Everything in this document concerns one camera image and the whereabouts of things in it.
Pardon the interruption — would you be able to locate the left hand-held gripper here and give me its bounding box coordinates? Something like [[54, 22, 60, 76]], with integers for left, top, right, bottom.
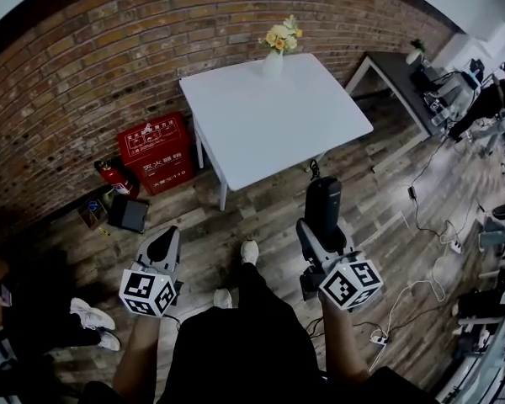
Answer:
[[118, 226, 184, 320]]

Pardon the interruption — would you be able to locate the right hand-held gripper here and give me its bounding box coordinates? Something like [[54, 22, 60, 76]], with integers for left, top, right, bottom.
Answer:
[[295, 219, 385, 313]]

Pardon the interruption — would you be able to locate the person's left forearm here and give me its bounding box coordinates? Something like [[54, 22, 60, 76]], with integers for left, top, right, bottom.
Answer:
[[112, 312, 163, 404]]

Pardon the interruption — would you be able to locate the person's right forearm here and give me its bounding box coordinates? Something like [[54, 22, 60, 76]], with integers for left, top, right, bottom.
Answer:
[[321, 295, 372, 381]]

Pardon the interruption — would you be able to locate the white square table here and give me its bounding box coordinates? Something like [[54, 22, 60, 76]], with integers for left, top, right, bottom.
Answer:
[[178, 52, 375, 212]]

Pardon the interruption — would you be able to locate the black square case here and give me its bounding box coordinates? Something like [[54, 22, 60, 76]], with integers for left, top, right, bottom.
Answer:
[[107, 194, 151, 234]]

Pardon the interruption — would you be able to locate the person's white left shoe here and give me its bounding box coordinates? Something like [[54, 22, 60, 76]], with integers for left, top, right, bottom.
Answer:
[[213, 288, 234, 310]]

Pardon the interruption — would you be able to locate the person's white shoe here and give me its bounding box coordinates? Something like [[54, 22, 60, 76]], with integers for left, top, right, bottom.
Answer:
[[240, 239, 260, 267], [213, 288, 234, 310]]

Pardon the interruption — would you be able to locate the person's white right shoe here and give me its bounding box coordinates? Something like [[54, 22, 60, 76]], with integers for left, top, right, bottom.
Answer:
[[240, 239, 260, 267]]

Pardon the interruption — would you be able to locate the small wooden box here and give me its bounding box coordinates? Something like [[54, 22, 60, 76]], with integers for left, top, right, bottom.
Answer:
[[77, 198, 111, 231]]

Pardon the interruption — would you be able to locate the red fire extinguisher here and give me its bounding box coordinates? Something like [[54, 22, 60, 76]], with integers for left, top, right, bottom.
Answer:
[[93, 157, 141, 202]]

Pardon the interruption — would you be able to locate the red fire equipment box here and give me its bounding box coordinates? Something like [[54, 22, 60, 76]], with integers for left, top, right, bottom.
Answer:
[[117, 111, 196, 197]]

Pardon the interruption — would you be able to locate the person's black clothing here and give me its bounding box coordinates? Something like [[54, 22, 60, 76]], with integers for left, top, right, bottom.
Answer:
[[82, 262, 441, 404]]

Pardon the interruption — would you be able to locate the grey side table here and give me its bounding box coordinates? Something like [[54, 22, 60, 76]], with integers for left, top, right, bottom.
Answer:
[[343, 51, 448, 173]]

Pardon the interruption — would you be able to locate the white vase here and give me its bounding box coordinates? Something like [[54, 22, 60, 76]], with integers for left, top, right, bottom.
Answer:
[[262, 48, 284, 81]]

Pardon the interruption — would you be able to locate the small potted plant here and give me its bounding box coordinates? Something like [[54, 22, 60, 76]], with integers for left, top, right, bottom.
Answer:
[[405, 39, 428, 66]]

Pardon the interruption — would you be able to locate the yellow flower bouquet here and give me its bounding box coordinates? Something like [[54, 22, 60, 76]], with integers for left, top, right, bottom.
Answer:
[[258, 13, 304, 56]]

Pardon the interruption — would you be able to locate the white cable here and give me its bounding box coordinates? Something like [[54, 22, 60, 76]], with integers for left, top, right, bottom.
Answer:
[[368, 253, 448, 372]]

